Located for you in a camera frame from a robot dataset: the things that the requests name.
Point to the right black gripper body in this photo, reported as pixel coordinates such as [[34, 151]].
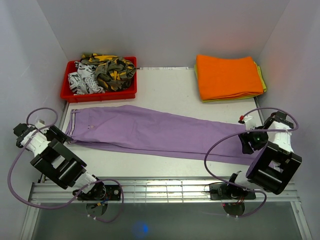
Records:
[[257, 139]]

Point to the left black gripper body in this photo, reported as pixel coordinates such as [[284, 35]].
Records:
[[50, 135]]

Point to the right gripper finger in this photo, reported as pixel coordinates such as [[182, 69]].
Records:
[[247, 150], [244, 141]]

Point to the purple trousers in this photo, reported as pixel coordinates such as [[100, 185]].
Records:
[[132, 129]]

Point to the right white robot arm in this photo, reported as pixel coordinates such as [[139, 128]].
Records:
[[276, 163]]

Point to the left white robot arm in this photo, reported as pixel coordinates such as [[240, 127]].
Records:
[[54, 160]]

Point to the white black printed trousers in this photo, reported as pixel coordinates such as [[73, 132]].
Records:
[[83, 80]]

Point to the folded orange trousers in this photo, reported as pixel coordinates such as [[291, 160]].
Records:
[[219, 77]]

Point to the camouflage trousers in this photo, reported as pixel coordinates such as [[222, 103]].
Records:
[[113, 73]]

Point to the red plastic bin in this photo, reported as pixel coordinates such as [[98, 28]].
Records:
[[67, 95]]

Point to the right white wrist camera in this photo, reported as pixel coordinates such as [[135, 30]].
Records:
[[248, 121]]

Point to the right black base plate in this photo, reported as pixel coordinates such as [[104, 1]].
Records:
[[224, 191]]

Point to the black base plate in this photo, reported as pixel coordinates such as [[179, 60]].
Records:
[[107, 192], [224, 191]]

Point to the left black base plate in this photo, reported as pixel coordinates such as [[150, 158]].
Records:
[[107, 192]]

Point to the aluminium mounting rail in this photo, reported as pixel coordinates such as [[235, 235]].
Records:
[[172, 190]]

